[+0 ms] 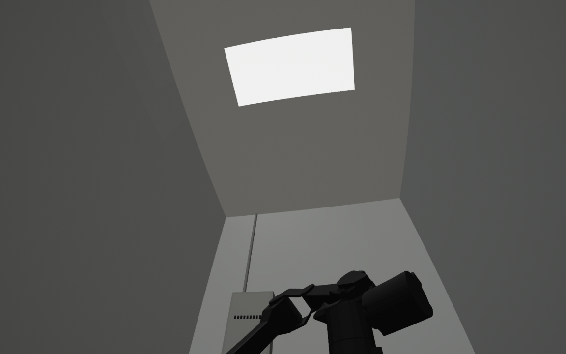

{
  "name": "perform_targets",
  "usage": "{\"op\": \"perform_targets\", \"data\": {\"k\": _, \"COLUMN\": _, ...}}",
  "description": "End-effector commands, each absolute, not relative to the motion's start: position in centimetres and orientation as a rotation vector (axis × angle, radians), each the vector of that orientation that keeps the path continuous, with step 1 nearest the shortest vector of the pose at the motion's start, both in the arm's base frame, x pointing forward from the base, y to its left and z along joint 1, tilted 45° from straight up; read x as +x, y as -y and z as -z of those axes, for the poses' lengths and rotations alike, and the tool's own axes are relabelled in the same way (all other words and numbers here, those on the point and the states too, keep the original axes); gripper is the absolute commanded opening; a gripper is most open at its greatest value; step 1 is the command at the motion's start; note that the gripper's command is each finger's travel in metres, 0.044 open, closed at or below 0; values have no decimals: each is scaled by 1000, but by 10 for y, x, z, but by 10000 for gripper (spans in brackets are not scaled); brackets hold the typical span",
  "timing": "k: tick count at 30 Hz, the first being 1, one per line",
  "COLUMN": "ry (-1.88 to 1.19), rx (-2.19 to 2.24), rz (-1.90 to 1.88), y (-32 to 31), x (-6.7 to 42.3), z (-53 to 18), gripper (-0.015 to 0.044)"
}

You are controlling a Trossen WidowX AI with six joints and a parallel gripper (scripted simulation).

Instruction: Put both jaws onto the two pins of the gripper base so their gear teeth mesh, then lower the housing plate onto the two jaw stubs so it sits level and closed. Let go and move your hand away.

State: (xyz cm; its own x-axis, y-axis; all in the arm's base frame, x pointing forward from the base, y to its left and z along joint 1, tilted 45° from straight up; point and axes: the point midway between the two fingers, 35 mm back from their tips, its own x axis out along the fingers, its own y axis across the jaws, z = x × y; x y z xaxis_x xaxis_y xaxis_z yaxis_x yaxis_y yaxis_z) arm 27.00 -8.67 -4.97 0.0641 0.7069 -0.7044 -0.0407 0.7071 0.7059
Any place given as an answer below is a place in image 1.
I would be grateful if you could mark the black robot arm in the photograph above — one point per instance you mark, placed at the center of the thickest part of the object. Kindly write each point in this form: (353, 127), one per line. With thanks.
(350, 308)

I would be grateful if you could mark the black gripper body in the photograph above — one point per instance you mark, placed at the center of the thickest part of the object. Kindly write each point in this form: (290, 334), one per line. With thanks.
(355, 346)

